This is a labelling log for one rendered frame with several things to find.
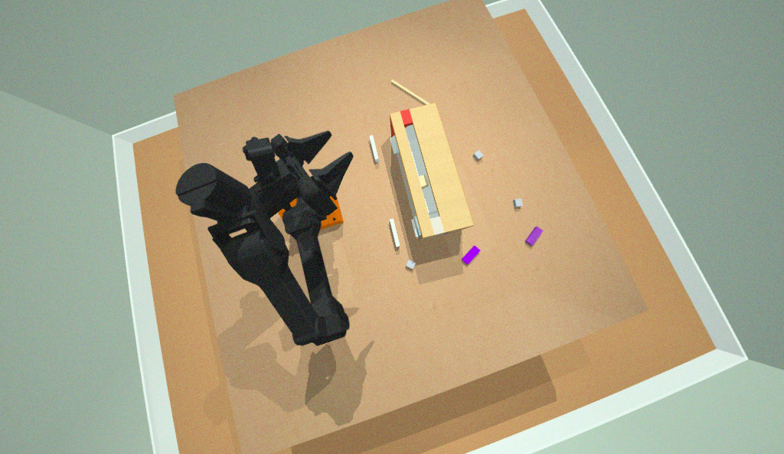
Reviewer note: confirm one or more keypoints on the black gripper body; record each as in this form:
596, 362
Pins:
291, 164

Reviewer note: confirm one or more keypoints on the pale yellow thin rod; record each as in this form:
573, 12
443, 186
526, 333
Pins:
411, 93

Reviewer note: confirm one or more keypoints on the purple rectangular block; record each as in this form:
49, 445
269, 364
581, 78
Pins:
532, 238

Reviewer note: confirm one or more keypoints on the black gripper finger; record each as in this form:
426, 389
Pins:
309, 147
331, 175

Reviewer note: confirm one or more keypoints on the purple flat block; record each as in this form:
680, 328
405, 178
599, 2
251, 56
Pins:
470, 255

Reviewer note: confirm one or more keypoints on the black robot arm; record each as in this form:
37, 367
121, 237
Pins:
260, 256

